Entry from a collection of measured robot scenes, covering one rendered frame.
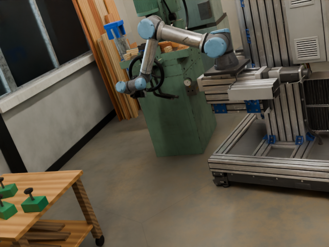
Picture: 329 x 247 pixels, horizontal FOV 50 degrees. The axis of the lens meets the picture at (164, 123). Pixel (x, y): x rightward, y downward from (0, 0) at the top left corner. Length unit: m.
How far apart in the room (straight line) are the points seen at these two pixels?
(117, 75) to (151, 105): 1.34
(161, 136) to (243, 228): 1.23
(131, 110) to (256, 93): 2.51
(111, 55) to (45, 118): 1.13
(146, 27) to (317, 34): 0.95
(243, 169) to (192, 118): 0.75
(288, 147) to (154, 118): 1.15
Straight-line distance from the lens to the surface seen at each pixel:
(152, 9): 2.86
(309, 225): 2.16
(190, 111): 2.89
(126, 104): 4.35
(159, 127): 3.04
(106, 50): 4.21
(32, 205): 1.91
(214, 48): 2.05
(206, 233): 2.20
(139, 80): 2.32
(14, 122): 3.34
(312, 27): 2.15
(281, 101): 2.38
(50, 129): 3.65
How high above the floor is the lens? 1.39
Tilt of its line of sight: 21 degrees down
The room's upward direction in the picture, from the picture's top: 16 degrees counter-clockwise
